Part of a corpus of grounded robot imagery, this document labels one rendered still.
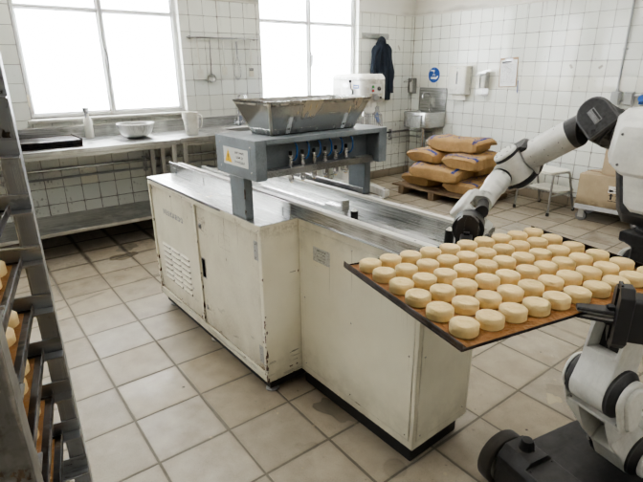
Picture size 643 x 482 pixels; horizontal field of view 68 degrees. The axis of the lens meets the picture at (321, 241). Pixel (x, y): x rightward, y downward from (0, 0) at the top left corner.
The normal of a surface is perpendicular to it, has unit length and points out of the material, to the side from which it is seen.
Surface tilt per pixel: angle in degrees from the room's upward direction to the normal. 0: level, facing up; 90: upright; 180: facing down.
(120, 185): 90
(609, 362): 80
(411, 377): 90
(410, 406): 90
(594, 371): 66
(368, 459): 0
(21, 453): 90
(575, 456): 0
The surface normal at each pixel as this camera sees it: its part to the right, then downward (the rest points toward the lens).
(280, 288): 0.63, 0.26
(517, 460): -0.65, -0.55
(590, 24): -0.80, 0.21
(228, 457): -0.01, -0.94
